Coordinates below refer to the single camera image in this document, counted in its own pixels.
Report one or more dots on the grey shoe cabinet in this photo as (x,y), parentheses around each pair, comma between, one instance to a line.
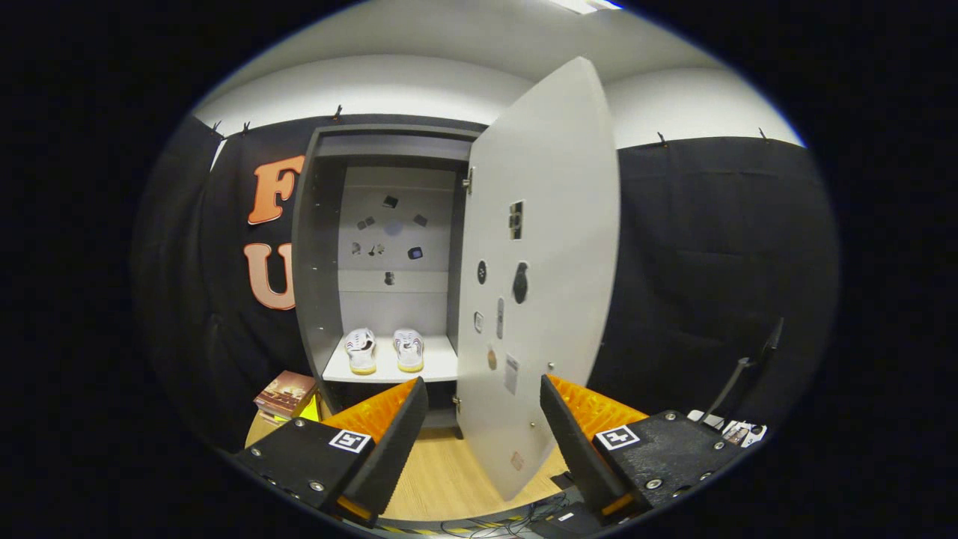
(318,262)

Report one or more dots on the black power box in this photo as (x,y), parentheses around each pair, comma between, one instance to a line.
(569,520)

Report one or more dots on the ceiling light panel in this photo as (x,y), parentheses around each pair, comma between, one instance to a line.
(584,4)

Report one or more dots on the beige shoe cabinet door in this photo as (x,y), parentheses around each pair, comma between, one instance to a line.
(554,187)

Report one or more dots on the yellow book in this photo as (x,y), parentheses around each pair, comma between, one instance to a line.
(310,410)

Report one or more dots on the black backdrop cloth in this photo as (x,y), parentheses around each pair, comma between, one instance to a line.
(711,247)

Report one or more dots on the black metal stand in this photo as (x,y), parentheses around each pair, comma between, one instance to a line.
(742,364)

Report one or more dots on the yellow black floor tape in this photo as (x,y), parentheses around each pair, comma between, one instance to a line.
(397,529)

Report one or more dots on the white striped shoe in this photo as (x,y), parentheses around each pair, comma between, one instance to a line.
(361,348)
(409,348)

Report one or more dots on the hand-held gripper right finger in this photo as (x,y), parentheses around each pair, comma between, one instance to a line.
(572,442)

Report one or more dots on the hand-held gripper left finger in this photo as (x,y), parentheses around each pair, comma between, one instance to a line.
(397,449)

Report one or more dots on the white printed papers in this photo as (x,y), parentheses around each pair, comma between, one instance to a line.
(737,433)

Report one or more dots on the brown book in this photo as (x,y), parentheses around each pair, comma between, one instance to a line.
(284,391)

